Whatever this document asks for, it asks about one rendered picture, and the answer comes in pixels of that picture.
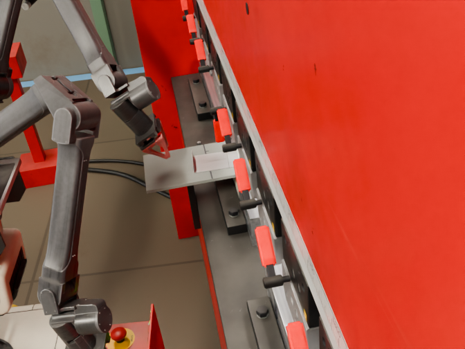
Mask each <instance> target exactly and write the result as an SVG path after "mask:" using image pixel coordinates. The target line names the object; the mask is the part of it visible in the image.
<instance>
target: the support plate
mask: <svg viewBox="0 0 465 349"><path fill-rule="evenodd" d="M223 144H226V142H225V141H224V142H220V143H218V142H216V143H209V144H205V149H206V151H209V152H206V154H211V153H216V152H223V150H222V145H223ZM191 150H192V152H191ZM169 153H170V158H168V159H164V158H162V157H159V156H156V155H153V154H147V155H143V161H144V169H145V183H146V191H147V193H155V192H159V191H163V190H170V189H174V188H181V187H186V186H192V185H197V184H204V183H208V182H211V181H218V180H223V179H230V178H234V177H236V176H235V169H234V168H230V167H229V168H226V169H221V170H212V171H211V173H212V177H213V179H212V178H211V175H210V171H207V172H198V173H194V170H193V166H192V155H193V156H196V155H202V154H205V151H204V148H203V145H198V146H193V147H186V148H182V149H177V150H170V151H169Z"/></svg>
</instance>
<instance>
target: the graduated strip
mask: <svg viewBox="0 0 465 349"><path fill-rule="evenodd" d="M199 1H200V4H201V7H202V8H203V11H204V14H205V16H206V19H207V21H208V24H209V26H210V29H211V31H212V34H213V36H214V38H215V41H216V43H217V46H218V48H219V51H220V53H221V56H222V58H223V61H224V64H225V65H226V68H227V71H228V74H229V76H230V79H231V81H232V84H233V86H234V88H235V91H236V93H237V96H238V98H239V101H240V103H241V106H242V108H243V110H244V113H245V115H246V118H247V121H248V124H249V125H250V128H251V131H252V133H253V136H254V138H255V141H256V143H257V146H258V148H259V150H260V153H261V155H262V158H263V160H264V163H265V165H266V168H267V170H268V173H269V175H270V178H271V181H272V182H273V185H274V188H275V191H276V193H277V196H278V198H279V200H280V203H281V205H282V208H283V210H284V213H285V215H286V218H287V220H288V222H289V225H290V227H291V230H292V232H293V235H294V238H295V241H296V242H297V245H298V248H299V250H300V253H301V254H302V257H303V260H304V263H305V265H306V267H307V270H308V272H309V275H310V277H311V280H312V282H313V285H314V287H315V289H316V292H317V295H318V298H319V299H320V302H321V305H322V308H323V310H324V311H325V314H326V317H327V320H328V322H329V324H330V327H331V330H332V332H333V334H334V337H335V339H336V342H337V344H338V347H339V349H347V347H346V345H345V342H344V340H343V337H342V335H341V333H340V330H339V328H338V325H337V323H336V320H335V318H334V316H333V314H332V311H331V308H330V306H329V304H328V302H327V299H326V297H325V294H324V292H323V290H322V287H321V285H320V282H319V280H318V277H317V275H316V272H315V270H314V268H313V265H312V263H311V261H310V258H309V255H308V253H307V250H306V249H305V246H304V244H303V241H302V238H301V237H300V234H299V232H298V229H297V227H296V225H295V222H294V220H293V217H292V215H291V212H290V210H289V207H288V205H287V203H286V200H285V198H284V195H283V194H282V191H281V188H280V186H279V183H278V182H277V179H276V177H275V174H274V171H273V169H272V167H271V164H270V162H269V160H268V157H267V155H266V152H265V150H264V147H263V145H262V142H261V141H260V138H259V135H258V133H257V130H256V129H255V126H254V124H253V121H252V118H251V117H250V114H249V112H248V109H247V107H246V104H245V102H244V99H243V97H242V95H241V92H240V90H239V87H238V85H237V83H236V80H235V77H234V75H233V73H232V71H231V68H230V66H229V63H228V61H227V59H226V56H225V54H224V51H223V49H222V47H221V44H220V42H219V39H218V37H217V34H216V32H215V30H214V27H213V25H212V22H211V20H210V18H209V15H208V13H207V10H206V7H205V6H204V4H203V1H202V0H199Z"/></svg>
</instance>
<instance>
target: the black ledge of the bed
mask: <svg viewBox="0 0 465 349"><path fill-rule="evenodd" d="M199 76H201V74H200V73H193V74H188V75H180V76H176V77H171V81H172V88H173V92H174V97H175V101H176V108H177V112H178V115H179V121H180V125H181V131H182V135H183V141H184V145H185V148H186V147H193V146H198V145H197V142H198V141H201V144H200V145H205V144H209V143H216V140H215V130H214V125H213V120H214V119H213V118H211V119H207V120H198V118H197V113H196V109H195V107H194V102H193V99H192V94H191V91H190V86H189V82H188V78H195V77H199ZM194 190H195V195H196V199H197V207H198V212H199V218H200V222H201V228H202V231H203V238H204V242H205V246H206V251H207V255H208V262H209V265H210V271H211V275H212V281H213V285H214V289H215V295H216V299H217V305H218V308H219V315H220V319H221V324H222V328H223V332H224V339H225V342H226V348H227V349H258V348H257V343H256V340H255V335H254V332H253V327H252V324H251V321H250V317H249V313H248V308H247V301H249V300H253V299H256V298H263V297H267V296H268V292H267V289H265V288H264V284H263V280H262V279H263V278H265V277H266V270H265V268H264V266H262V262H261V258H260V254H259V249H258V245H257V246H253V245H252V242H251V240H250V236H249V233H248V231H247V232H245V233H238V234H234V235H228V232H227V228H226V224H225V221H224V216H223V213H222V210H221V205H220V202H219V198H218V194H217V189H216V186H215V182H214V181H211V182H208V183H204V184H197V185H194Z"/></svg>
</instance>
